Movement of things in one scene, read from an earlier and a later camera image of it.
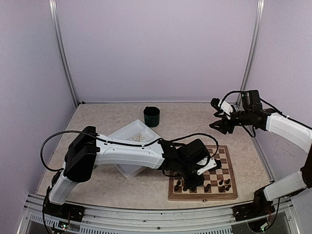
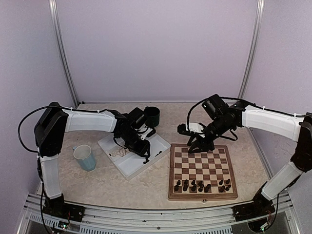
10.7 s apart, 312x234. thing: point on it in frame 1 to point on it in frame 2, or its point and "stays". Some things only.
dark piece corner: x=227 y=188 stays
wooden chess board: x=219 y=184 stays
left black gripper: x=190 y=184 to x=142 y=149
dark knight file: x=222 y=188 stays
